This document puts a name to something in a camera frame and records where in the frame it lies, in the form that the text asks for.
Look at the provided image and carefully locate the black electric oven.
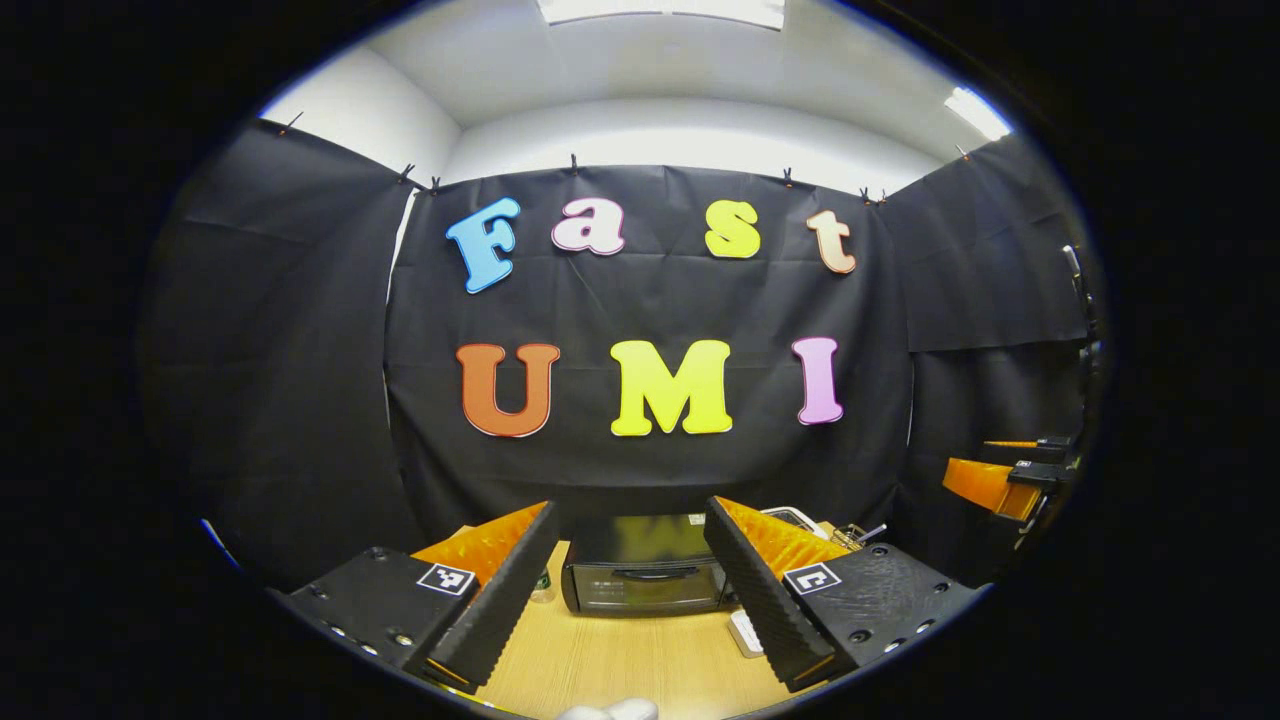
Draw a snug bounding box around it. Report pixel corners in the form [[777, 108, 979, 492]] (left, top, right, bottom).
[[560, 513, 736, 616]]

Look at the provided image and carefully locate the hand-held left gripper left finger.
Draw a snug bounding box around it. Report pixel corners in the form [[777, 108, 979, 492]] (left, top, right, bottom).
[[270, 500, 559, 693]]

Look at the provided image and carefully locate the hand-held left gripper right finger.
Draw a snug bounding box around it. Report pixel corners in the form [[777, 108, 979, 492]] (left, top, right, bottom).
[[703, 496, 979, 693]]

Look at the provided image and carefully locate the white toaster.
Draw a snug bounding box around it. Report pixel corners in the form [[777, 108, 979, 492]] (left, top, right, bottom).
[[760, 506, 829, 541]]

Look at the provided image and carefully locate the black backdrop cloth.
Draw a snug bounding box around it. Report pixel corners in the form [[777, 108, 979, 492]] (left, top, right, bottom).
[[140, 118, 1101, 591]]

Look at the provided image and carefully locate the ceiling light panel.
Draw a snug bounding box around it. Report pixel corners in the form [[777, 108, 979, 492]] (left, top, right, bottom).
[[537, 0, 786, 31], [945, 87, 1013, 141]]

